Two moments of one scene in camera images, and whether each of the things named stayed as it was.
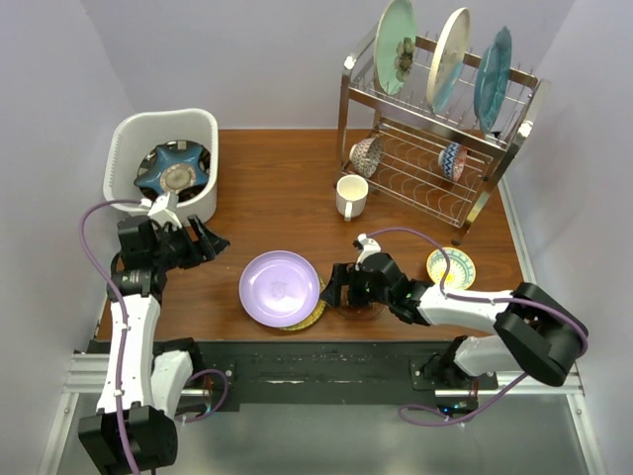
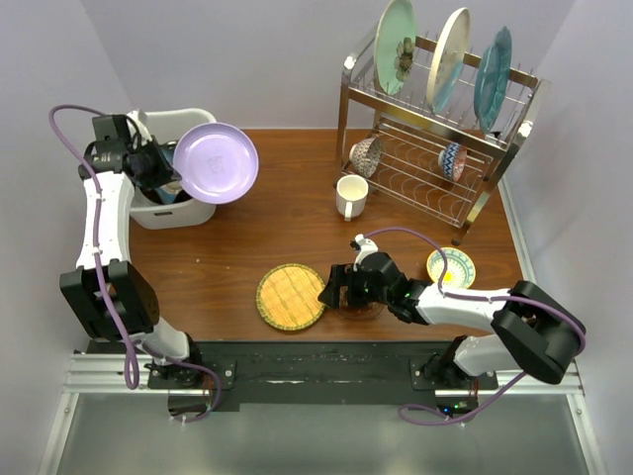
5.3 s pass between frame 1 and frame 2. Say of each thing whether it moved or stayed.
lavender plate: moved
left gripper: moved
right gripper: stayed
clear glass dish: stayed
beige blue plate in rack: stayed
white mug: stayed
